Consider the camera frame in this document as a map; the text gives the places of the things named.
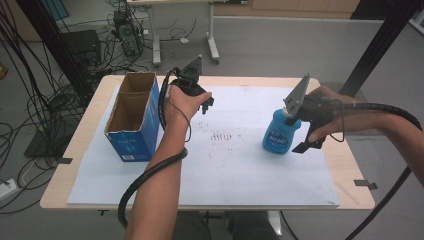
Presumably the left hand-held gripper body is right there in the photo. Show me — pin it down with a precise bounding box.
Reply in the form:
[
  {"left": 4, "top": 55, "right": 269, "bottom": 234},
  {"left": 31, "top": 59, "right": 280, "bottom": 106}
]
[{"left": 172, "top": 54, "right": 208, "bottom": 97}]

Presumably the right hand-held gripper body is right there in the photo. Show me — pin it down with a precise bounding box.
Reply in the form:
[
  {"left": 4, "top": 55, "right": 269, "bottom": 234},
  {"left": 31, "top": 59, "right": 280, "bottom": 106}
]
[{"left": 283, "top": 73, "right": 336, "bottom": 142}]

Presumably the blue plastic bottle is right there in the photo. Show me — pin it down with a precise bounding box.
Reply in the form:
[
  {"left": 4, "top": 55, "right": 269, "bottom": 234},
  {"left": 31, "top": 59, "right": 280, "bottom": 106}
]
[{"left": 262, "top": 108, "right": 303, "bottom": 156}]

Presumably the blue cardboard box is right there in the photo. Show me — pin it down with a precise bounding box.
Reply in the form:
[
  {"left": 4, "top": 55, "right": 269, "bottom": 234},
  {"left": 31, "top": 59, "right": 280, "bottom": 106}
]
[{"left": 104, "top": 71, "right": 161, "bottom": 163}]

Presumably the person's left hand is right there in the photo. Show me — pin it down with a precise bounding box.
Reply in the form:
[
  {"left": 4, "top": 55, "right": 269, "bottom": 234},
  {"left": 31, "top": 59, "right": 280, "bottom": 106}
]
[{"left": 164, "top": 85, "right": 214, "bottom": 130}]

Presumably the person's right hand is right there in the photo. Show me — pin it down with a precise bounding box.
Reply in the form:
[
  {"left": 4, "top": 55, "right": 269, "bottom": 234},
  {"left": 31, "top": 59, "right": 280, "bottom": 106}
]
[{"left": 306, "top": 85, "right": 358, "bottom": 143}]

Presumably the white table sheet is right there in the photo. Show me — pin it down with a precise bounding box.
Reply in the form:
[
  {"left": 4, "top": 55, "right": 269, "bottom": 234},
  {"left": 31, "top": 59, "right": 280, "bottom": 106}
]
[{"left": 66, "top": 84, "right": 341, "bottom": 209}]

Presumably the black computer tower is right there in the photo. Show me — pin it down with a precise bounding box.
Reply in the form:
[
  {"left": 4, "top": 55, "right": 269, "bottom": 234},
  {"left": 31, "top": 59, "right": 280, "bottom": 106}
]
[{"left": 112, "top": 9, "right": 145, "bottom": 58}]

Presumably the white table leg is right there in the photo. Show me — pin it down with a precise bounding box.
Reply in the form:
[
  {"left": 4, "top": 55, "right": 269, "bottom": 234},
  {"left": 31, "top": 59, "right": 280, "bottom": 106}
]
[{"left": 266, "top": 210, "right": 283, "bottom": 238}]

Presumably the wooden cabinet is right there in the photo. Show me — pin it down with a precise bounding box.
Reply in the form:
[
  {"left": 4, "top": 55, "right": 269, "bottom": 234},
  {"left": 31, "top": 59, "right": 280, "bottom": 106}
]
[{"left": 213, "top": 0, "right": 362, "bottom": 20}]

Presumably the black equipment case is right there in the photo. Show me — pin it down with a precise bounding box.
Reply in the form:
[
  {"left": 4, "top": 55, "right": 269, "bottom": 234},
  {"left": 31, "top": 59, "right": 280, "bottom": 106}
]
[{"left": 61, "top": 29, "right": 102, "bottom": 68}]

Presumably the white power strip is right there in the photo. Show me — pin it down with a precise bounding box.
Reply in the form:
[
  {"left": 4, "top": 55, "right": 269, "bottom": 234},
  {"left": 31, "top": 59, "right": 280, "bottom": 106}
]
[{"left": 0, "top": 178, "right": 18, "bottom": 202}]

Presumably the thin black left gripper wire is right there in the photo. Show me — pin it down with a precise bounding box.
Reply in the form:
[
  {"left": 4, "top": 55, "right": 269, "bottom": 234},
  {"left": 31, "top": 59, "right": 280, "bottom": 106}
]
[{"left": 166, "top": 99, "right": 193, "bottom": 143}]

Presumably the thin black gripper wire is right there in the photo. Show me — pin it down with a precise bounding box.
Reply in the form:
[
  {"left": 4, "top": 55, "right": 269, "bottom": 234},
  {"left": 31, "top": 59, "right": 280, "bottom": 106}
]
[
  {"left": 166, "top": 99, "right": 193, "bottom": 143},
  {"left": 329, "top": 99, "right": 346, "bottom": 143}
]

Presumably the thin black right gripper wire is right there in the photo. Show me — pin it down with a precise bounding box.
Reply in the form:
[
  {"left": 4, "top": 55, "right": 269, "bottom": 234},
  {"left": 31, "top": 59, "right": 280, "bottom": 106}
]
[{"left": 329, "top": 99, "right": 346, "bottom": 143}]

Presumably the white desk frame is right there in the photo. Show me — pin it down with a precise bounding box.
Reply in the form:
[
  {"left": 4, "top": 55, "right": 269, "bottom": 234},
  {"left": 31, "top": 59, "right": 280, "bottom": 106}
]
[{"left": 126, "top": 0, "right": 222, "bottom": 67}]

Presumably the black corrugated right gripper cable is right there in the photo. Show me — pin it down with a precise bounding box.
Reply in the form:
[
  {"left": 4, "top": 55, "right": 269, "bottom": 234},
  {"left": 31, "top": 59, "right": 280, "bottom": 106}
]
[{"left": 333, "top": 102, "right": 424, "bottom": 240}]

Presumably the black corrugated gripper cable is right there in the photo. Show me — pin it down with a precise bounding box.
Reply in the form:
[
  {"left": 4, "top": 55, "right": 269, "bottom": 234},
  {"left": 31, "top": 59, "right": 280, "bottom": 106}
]
[
  {"left": 333, "top": 102, "right": 424, "bottom": 240},
  {"left": 117, "top": 67, "right": 190, "bottom": 231}
]

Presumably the black corrugated left gripper cable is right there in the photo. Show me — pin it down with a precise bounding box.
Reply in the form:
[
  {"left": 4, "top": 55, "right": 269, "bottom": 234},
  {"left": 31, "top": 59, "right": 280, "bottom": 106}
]
[{"left": 117, "top": 67, "right": 190, "bottom": 231}]

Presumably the black metal post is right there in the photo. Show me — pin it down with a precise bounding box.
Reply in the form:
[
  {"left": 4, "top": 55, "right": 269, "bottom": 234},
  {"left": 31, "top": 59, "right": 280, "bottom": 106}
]
[
  {"left": 339, "top": 0, "right": 424, "bottom": 98},
  {"left": 15, "top": 0, "right": 97, "bottom": 100}
]

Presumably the tangle of black floor cables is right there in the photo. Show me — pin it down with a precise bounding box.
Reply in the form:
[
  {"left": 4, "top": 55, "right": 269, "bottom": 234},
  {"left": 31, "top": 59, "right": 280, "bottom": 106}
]
[{"left": 0, "top": 0, "right": 104, "bottom": 215}]

